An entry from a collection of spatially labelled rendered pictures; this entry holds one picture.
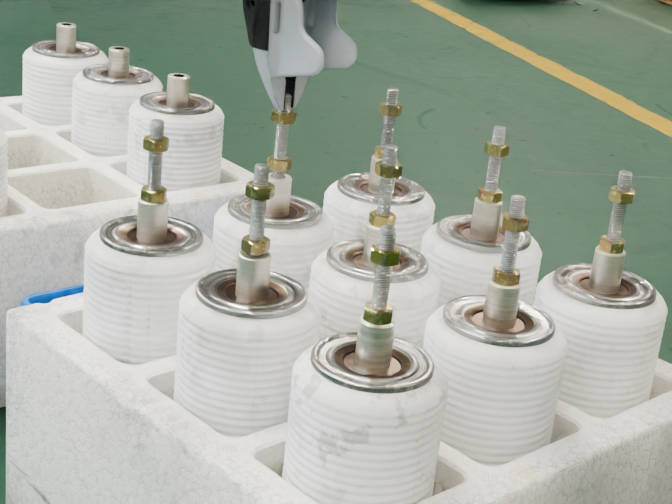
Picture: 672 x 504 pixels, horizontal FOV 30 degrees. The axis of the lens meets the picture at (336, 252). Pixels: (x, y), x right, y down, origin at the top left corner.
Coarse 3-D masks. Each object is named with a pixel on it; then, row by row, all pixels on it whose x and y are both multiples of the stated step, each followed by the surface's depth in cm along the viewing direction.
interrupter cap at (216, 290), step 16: (224, 272) 87; (272, 272) 87; (208, 288) 84; (224, 288) 85; (272, 288) 85; (288, 288) 85; (304, 288) 85; (208, 304) 82; (224, 304) 82; (240, 304) 82; (256, 304) 82; (272, 304) 82; (288, 304) 83; (304, 304) 83
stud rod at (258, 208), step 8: (256, 168) 81; (264, 168) 81; (256, 176) 81; (264, 176) 81; (256, 184) 81; (264, 184) 81; (256, 200) 82; (256, 208) 82; (264, 208) 82; (256, 216) 82; (264, 216) 82; (256, 224) 82; (264, 224) 83; (256, 232) 82; (256, 240) 82; (256, 256) 83
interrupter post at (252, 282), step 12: (240, 252) 83; (240, 264) 83; (252, 264) 82; (264, 264) 83; (240, 276) 83; (252, 276) 83; (264, 276) 83; (240, 288) 83; (252, 288) 83; (264, 288) 83; (252, 300) 83
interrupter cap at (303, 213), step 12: (228, 204) 99; (240, 204) 100; (300, 204) 101; (312, 204) 101; (240, 216) 97; (288, 216) 99; (300, 216) 99; (312, 216) 99; (276, 228) 96; (288, 228) 97
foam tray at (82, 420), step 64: (64, 320) 96; (64, 384) 90; (128, 384) 86; (64, 448) 92; (128, 448) 85; (192, 448) 79; (256, 448) 80; (448, 448) 82; (576, 448) 84; (640, 448) 88
